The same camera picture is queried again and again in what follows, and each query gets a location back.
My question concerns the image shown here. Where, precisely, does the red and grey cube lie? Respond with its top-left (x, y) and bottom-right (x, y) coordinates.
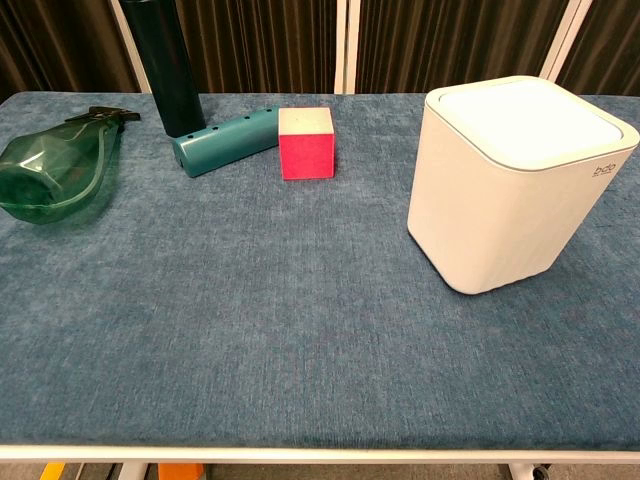
top-left (277, 106), bottom-right (336, 181)

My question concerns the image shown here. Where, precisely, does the white plastic bin lid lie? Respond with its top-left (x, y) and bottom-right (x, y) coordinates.
top-left (437, 87), bottom-right (627, 162)

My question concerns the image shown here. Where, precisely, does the dark green tall bottle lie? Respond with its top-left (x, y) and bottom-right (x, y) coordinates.
top-left (119, 0), bottom-right (207, 137)

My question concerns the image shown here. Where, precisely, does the orange object under table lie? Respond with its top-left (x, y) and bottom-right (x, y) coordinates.
top-left (158, 463), bottom-right (205, 480)

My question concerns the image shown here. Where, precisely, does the blue fabric table cover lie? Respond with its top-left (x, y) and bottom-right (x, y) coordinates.
top-left (0, 91), bottom-right (640, 450)

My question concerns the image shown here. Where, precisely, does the teal cylinder with holes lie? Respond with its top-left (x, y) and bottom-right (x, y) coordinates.
top-left (171, 104), bottom-right (282, 179)

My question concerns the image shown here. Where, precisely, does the white lidded trash bin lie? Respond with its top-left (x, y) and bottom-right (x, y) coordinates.
top-left (406, 74), bottom-right (640, 295)

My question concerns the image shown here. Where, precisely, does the green transparent spray bottle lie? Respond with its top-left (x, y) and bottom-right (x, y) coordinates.
top-left (0, 105), bottom-right (142, 226)

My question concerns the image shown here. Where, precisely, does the dark pleated curtain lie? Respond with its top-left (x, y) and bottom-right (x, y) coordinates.
top-left (0, 0), bottom-right (640, 94)

